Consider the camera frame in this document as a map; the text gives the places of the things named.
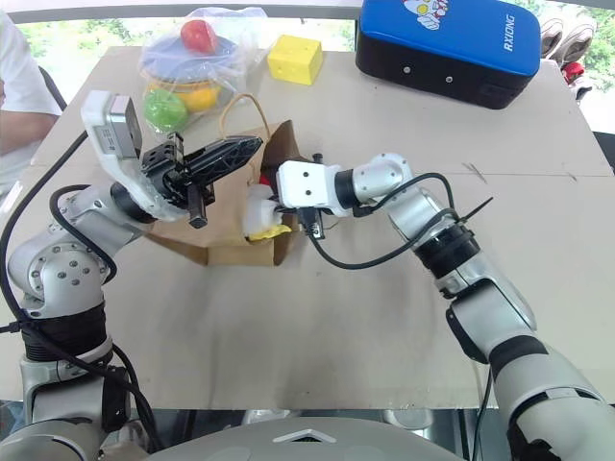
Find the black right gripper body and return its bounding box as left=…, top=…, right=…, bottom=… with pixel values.
left=266, top=162, right=283, bottom=213

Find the blue and black case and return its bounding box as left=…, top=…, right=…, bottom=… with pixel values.
left=355, top=0, right=544, bottom=111

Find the person in white shirt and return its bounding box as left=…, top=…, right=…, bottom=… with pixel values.
left=0, top=9, right=64, bottom=194

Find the thin black cable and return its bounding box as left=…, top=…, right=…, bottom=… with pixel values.
left=472, top=359, right=497, bottom=458

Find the white plush toy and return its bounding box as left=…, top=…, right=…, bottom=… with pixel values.
left=241, top=185, right=284, bottom=238

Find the yellow cheese block plush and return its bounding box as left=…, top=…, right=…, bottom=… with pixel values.
left=266, top=34, right=325, bottom=87

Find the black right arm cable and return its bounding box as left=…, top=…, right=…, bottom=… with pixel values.
left=299, top=172, right=463, bottom=269

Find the silver robot torso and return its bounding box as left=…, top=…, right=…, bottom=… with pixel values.
left=152, top=416, right=506, bottom=461

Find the yellow plush toy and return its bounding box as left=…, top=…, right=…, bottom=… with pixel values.
left=245, top=224, right=293, bottom=243

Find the blue toy lid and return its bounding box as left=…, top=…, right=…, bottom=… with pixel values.
left=143, top=35, right=239, bottom=82

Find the clear plastic bag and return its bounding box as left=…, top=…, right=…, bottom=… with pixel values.
left=138, top=6, right=268, bottom=136

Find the yellow toy bowl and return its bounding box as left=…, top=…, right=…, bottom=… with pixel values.
left=147, top=78, right=222, bottom=113

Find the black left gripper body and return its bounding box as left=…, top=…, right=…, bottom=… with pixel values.
left=141, top=131, right=216, bottom=208

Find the black zip tie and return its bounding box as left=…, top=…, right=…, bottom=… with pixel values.
left=454, top=195, right=495, bottom=225

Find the brown paper bag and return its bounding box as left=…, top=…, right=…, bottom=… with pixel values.
left=143, top=92, right=314, bottom=268

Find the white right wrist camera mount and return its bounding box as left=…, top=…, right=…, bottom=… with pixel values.
left=277, top=159, right=345, bottom=218

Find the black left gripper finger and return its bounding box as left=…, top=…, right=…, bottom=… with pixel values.
left=187, top=183, right=209, bottom=229

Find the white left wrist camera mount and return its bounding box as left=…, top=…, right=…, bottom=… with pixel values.
left=80, top=89, right=189, bottom=224

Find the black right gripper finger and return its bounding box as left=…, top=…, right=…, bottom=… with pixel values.
left=184, top=135, right=265, bottom=182

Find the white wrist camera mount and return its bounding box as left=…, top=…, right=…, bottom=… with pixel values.
left=277, top=159, right=345, bottom=218
left=80, top=89, right=189, bottom=224

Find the red toy tomato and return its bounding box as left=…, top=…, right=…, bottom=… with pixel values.
left=180, top=19, right=219, bottom=54

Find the black chair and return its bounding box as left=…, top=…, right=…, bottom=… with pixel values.
left=37, top=65, right=69, bottom=112

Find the green toy ball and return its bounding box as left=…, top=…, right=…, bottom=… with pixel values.
left=143, top=89, right=189, bottom=132

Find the beige sneaker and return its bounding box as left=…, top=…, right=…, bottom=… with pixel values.
left=539, top=17, right=566, bottom=60
left=556, top=20, right=600, bottom=64

